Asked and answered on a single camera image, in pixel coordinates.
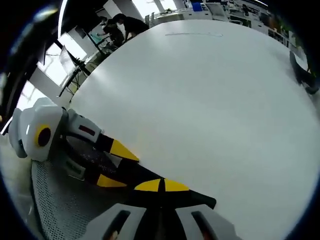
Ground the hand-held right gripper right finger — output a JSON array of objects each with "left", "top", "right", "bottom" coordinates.
[{"left": 162, "top": 179, "right": 242, "bottom": 240}]

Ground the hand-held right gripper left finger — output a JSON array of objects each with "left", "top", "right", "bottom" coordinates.
[{"left": 86, "top": 178, "right": 163, "bottom": 240}]

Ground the grey mesh office chair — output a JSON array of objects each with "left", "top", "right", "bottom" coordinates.
[{"left": 29, "top": 159, "right": 131, "bottom": 240}]

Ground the dark grey curved object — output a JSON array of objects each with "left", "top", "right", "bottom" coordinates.
[{"left": 289, "top": 49, "right": 320, "bottom": 95}]

